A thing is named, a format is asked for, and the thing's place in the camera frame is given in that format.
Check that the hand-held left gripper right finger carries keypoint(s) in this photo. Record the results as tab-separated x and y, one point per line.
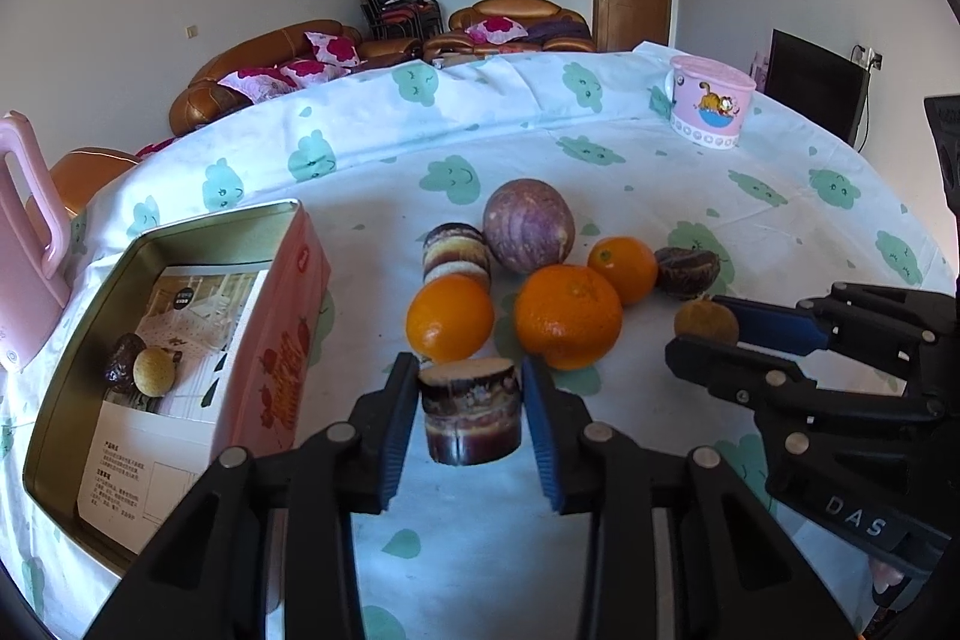
544	445

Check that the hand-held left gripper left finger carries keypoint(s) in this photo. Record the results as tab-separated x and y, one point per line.
394	445

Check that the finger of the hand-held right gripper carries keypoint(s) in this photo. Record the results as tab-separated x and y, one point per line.
772	323
720	366

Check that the small yellow-brown round fruit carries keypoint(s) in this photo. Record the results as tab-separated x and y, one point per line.
701	321

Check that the purple sugarcane piece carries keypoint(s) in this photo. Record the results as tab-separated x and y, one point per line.
454	250
469	415

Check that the large orange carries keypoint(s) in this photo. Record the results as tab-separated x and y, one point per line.
568	315

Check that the medium orange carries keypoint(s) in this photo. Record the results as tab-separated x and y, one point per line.
450	317

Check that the pink tin box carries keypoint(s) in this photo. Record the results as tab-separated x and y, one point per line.
277	355

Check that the large purple passion fruit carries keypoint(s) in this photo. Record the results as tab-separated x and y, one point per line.
529	225

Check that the person's right hand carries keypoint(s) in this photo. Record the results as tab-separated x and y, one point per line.
885	580

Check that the dark wrinkled passion fruit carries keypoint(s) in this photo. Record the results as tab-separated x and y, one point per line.
684	271

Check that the small orange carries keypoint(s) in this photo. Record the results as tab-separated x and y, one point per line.
622	269

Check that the paper leaflet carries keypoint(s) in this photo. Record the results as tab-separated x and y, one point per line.
187	460

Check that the pink cartoon mug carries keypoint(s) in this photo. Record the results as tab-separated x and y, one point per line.
709	100

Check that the black television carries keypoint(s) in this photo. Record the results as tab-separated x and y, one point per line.
814	85

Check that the small yellow round fruit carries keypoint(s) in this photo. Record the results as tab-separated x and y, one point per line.
154	371

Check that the white cloud-print tablecloth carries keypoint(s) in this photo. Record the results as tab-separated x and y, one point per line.
525	160

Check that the dark wrinkled date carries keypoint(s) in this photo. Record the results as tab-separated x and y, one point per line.
121	359

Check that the purple blanket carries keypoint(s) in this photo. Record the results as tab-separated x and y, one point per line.
559	29

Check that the floral pink pillow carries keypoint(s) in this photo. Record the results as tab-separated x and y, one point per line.
255	84
311	72
495	30
334	48

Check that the pink electric kettle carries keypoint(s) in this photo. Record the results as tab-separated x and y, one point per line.
22	280

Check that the brown leather chair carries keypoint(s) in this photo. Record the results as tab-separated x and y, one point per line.
82	179

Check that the brown leather armchair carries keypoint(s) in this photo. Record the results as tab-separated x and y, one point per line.
510	6

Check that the long brown leather sofa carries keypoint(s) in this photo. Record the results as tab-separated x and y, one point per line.
247	51

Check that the stacked dark chairs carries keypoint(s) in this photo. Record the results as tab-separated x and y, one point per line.
401	14

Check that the wall power socket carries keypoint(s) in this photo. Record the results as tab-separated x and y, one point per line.
868	57

